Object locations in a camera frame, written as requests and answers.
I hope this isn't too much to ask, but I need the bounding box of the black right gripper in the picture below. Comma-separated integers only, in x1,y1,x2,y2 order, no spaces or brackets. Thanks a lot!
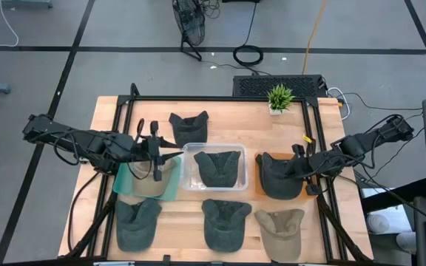
285,144,332,197

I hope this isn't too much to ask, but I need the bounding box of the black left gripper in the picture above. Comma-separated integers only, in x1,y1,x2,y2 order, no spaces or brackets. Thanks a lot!
131,121,184,182

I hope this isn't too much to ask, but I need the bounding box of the black baseball cap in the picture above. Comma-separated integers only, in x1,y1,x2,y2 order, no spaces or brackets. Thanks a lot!
168,110,210,149
255,151,305,200

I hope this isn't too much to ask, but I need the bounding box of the tan baseball cap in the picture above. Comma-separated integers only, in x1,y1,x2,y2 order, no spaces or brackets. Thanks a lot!
254,208,305,263
129,158,177,198

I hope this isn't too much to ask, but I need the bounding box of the dark green baseball cap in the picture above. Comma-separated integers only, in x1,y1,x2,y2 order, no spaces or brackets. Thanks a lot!
200,198,253,254
193,150,243,188
115,198,163,253

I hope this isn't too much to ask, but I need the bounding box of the clear plastic bin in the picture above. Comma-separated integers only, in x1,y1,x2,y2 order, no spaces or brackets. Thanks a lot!
181,143,250,192

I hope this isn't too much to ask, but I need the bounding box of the translucent orange tray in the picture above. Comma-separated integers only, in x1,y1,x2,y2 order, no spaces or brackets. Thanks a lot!
253,151,318,203

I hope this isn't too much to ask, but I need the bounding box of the translucent green tray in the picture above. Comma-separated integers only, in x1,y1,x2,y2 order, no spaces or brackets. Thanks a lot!
112,154,182,202

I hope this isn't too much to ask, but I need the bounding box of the small green potted plant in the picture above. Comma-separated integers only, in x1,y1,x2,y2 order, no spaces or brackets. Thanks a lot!
266,83,296,117

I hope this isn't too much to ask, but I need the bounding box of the black computer case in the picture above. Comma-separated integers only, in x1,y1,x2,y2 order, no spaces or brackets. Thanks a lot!
232,75,328,99

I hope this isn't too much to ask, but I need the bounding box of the person's white shoe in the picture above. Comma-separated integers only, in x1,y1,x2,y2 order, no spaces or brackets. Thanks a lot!
396,231,418,255
366,213,391,234

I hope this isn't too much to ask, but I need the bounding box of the black desk leg bar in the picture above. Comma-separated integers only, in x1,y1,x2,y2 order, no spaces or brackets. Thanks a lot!
360,178,426,214

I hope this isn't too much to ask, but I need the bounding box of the black floor fan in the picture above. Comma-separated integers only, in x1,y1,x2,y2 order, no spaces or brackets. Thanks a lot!
171,0,206,63

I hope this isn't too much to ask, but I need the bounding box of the grey desk base bar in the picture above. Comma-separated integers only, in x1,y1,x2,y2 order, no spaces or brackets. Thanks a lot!
0,0,54,9

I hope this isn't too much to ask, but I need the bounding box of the black aluminium table frame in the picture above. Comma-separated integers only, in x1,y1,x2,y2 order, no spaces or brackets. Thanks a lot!
64,83,375,265

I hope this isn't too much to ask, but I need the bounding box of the white looped power cable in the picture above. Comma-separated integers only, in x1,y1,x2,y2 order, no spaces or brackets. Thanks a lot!
326,86,353,121

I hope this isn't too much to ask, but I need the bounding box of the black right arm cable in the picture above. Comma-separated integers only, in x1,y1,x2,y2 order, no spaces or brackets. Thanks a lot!
331,114,426,231

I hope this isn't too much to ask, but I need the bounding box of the coiled black floor cable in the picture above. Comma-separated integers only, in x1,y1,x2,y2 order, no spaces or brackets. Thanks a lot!
232,0,265,68

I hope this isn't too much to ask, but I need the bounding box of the black table-side cable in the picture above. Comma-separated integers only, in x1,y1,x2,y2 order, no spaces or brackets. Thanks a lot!
67,171,101,253

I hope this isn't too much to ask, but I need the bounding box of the yellow floor cable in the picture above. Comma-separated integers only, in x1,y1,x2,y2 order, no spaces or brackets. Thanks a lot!
301,0,328,75

